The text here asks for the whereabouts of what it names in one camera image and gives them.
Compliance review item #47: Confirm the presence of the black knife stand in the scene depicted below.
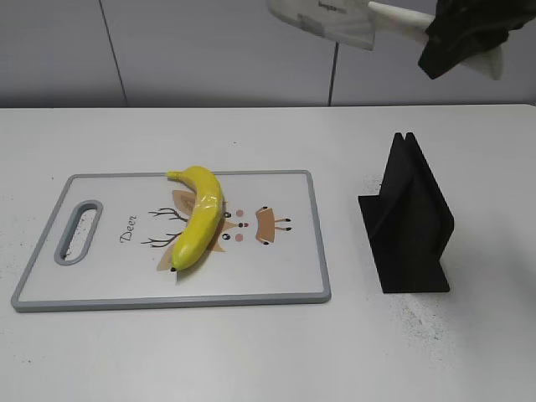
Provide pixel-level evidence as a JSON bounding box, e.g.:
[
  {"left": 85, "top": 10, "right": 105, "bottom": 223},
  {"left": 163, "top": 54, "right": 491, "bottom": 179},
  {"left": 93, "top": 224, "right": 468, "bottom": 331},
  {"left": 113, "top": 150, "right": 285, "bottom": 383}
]
[{"left": 358, "top": 132, "right": 454, "bottom": 293}]

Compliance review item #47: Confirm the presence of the white handled kitchen knife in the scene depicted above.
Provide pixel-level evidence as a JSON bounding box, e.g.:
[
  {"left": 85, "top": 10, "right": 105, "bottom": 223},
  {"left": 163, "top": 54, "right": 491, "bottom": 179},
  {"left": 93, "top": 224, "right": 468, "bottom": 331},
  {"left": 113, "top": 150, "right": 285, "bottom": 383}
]
[{"left": 267, "top": 0, "right": 435, "bottom": 50}]

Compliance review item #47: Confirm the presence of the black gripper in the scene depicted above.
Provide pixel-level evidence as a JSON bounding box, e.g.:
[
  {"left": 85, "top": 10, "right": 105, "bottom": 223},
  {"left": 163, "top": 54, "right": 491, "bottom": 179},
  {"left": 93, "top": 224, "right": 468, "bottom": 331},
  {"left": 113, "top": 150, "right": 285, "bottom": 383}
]
[{"left": 418, "top": 0, "right": 535, "bottom": 80}]

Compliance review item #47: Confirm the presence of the yellow plastic banana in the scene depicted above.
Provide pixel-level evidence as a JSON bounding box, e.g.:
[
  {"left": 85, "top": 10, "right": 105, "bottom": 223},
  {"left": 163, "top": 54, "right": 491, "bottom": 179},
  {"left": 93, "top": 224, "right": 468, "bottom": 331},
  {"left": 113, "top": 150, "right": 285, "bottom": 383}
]
[{"left": 166, "top": 166, "right": 224, "bottom": 271}]

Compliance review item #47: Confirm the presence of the white grey deer cutting board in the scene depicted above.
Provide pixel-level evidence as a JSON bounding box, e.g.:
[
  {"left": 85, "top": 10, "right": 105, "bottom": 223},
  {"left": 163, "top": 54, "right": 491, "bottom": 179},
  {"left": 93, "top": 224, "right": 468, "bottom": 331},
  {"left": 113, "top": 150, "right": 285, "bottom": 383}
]
[{"left": 11, "top": 170, "right": 331, "bottom": 312}]

